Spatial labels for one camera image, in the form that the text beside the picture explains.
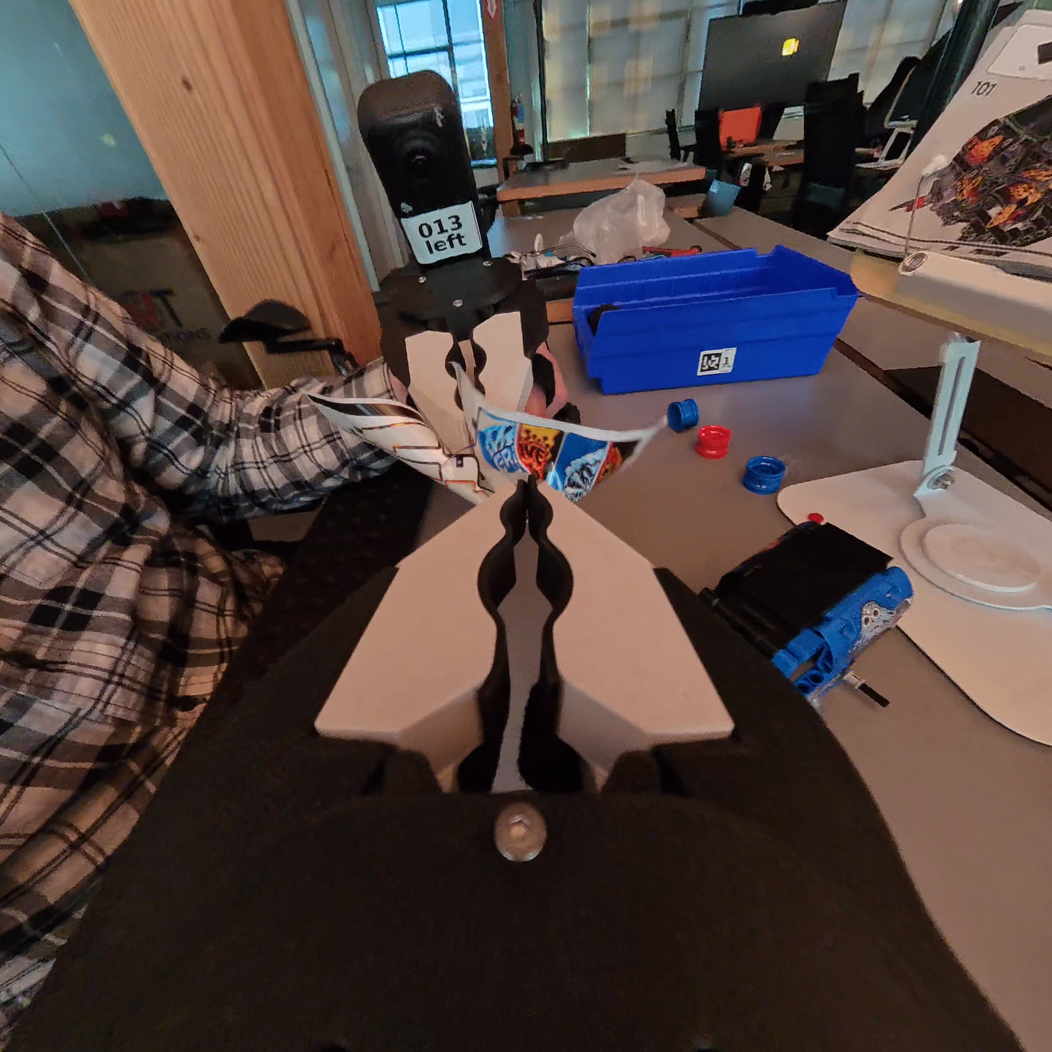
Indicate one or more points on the white book stand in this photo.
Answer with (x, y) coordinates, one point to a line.
(970, 559)

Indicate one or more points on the grey desk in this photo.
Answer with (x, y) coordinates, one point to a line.
(937, 822)

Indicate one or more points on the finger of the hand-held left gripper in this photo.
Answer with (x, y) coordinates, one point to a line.
(436, 395)
(507, 362)

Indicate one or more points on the person's left forearm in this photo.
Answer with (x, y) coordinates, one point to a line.
(181, 411)

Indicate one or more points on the white sticker sheet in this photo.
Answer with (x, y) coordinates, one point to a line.
(543, 452)

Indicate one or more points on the small red wheel hub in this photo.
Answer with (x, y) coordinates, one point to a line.
(712, 441)

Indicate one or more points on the person's left hand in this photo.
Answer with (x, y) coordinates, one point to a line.
(551, 382)

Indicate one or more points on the blue black brick truck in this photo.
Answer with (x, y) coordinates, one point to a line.
(814, 600)

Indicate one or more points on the blue wheel hub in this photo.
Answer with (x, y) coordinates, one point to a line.
(682, 415)
(763, 475)

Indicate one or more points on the person's plaid shirt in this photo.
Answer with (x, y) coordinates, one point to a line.
(83, 740)

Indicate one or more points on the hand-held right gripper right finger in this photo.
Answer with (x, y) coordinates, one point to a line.
(650, 658)

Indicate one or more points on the black office chair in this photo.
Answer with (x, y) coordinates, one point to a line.
(830, 148)

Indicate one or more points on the computer monitor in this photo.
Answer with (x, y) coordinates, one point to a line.
(773, 58)

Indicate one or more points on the blue storage bin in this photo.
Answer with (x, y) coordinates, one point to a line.
(707, 321)

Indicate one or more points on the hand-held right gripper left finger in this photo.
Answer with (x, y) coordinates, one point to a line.
(403, 658)

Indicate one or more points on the instruction booklet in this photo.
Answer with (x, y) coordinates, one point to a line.
(970, 165)

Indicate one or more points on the clear plastic bag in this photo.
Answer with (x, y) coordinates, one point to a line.
(622, 222)

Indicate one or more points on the wooden background table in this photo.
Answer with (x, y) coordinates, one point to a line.
(592, 178)

